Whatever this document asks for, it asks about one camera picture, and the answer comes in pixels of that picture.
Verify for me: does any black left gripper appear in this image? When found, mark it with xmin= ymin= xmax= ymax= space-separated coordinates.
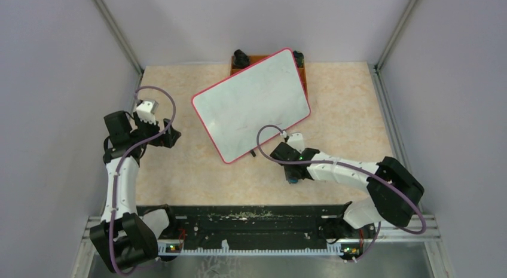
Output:
xmin=129 ymin=111 xmax=181 ymax=148

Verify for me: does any pink framed whiteboard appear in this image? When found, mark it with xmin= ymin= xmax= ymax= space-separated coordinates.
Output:
xmin=191 ymin=48 xmax=311 ymax=164

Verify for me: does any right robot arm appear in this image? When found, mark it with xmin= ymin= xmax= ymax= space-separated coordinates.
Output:
xmin=268 ymin=142 xmax=426 ymax=237

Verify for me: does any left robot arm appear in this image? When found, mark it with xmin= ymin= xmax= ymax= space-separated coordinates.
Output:
xmin=90 ymin=111 xmax=181 ymax=276

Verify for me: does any wooden compartment box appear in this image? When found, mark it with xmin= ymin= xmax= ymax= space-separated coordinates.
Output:
xmin=230 ymin=55 xmax=308 ymax=96

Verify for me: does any dark patterned cloth roll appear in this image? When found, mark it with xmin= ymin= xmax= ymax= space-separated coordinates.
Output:
xmin=232 ymin=49 xmax=251 ymax=69

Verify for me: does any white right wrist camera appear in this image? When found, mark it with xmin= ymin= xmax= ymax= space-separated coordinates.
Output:
xmin=285 ymin=132 xmax=305 ymax=152

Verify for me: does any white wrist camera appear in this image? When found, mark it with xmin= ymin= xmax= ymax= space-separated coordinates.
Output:
xmin=135 ymin=100 xmax=158 ymax=125
xmin=285 ymin=132 xmax=305 ymax=152

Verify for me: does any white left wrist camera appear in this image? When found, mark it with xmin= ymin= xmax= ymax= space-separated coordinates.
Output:
xmin=135 ymin=100 xmax=158 ymax=125

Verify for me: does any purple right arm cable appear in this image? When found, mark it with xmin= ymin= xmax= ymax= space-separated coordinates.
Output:
xmin=255 ymin=124 xmax=427 ymax=264

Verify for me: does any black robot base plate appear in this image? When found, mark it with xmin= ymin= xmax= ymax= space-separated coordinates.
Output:
xmin=159 ymin=204 xmax=376 ymax=250

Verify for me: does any aluminium frame rail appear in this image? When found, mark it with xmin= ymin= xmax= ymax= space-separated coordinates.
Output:
xmin=71 ymin=215 xmax=456 ymax=278

